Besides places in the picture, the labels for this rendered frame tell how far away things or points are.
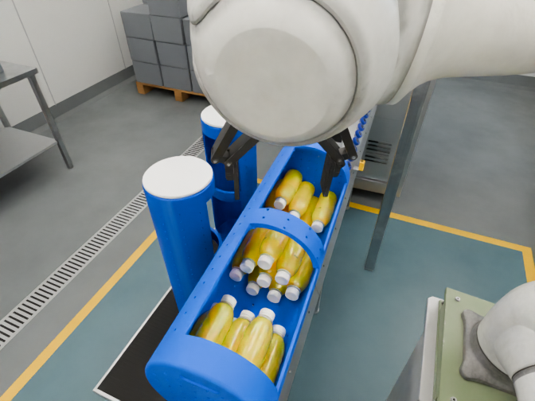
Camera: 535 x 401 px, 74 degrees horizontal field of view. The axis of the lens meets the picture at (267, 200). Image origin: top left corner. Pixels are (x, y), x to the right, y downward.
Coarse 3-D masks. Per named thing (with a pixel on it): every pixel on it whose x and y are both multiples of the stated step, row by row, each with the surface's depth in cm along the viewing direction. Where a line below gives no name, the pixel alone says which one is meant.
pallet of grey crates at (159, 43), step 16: (144, 0) 412; (160, 0) 361; (176, 0) 354; (128, 16) 387; (144, 16) 379; (160, 16) 372; (176, 16) 364; (128, 32) 399; (144, 32) 391; (160, 32) 383; (176, 32) 375; (144, 48) 403; (160, 48) 396; (176, 48) 388; (144, 64) 418; (160, 64) 413; (176, 64) 401; (192, 64) 392; (144, 80) 432; (160, 80) 423; (176, 80) 414; (192, 80) 405; (176, 96) 427
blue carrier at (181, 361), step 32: (288, 160) 136; (320, 160) 131; (256, 192) 112; (320, 192) 140; (256, 224) 95; (288, 224) 94; (224, 256) 88; (320, 256) 98; (224, 288) 104; (192, 320) 74; (288, 320) 99; (160, 352) 71; (192, 352) 68; (224, 352) 68; (288, 352) 80; (160, 384) 76; (192, 384) 69; (224, 384) 64; (256, 384) 68
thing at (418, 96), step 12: (420, 84) 154; (420, 96) 157; (408, 108) 162; (420, 108) 160; (408, 120) 166; (408, 132) 169; (408, 144) 173; (396, 156) 179; (396, 168) 183; (396, 180) 187; (396, 192) 192; (384, 204) 200; (384, 216) 205; (384, 228) 210; (372, 240) 219; (372, 252) 226; (372, 264) 232
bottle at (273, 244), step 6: (270, 234) 100; (276, 234) 100; (282, 234) 100; (264, 240) 99; (270, 240) 98; (276, 240) 98; (282, 240) 99; (264, 246) 97; (270, 246) 97; (276, 246) 97; (282, 246) 98; (264, 252) 96; (270, 252) 96; (276, 252) 97; (282, 252) 99; (276, 258) 97
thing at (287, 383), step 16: (352, 128) 194; (368, 128) 206; (352, 176) 170; (336, 224) 144; (320, 272) 125; (320, 288) 125; (304, 320) 111; (304, 336) 110; (288, 368) 99; (288, 384) 99
